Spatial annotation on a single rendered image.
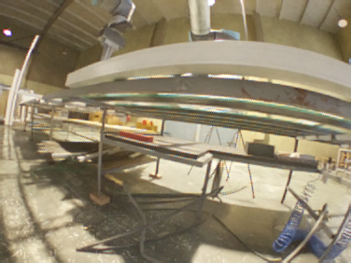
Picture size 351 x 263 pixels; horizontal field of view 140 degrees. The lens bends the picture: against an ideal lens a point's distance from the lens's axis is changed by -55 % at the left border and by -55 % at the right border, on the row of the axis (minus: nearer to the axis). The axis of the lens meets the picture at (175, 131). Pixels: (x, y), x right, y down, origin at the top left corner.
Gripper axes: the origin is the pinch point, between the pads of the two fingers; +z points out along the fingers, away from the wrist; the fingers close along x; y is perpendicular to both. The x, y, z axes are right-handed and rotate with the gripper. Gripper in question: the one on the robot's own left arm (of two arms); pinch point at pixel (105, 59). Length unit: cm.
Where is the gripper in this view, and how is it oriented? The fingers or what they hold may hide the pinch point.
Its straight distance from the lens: 66.1
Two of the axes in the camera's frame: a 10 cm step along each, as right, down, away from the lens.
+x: -4.1, -0.5, -9.1
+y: -9.0, -1.4, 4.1
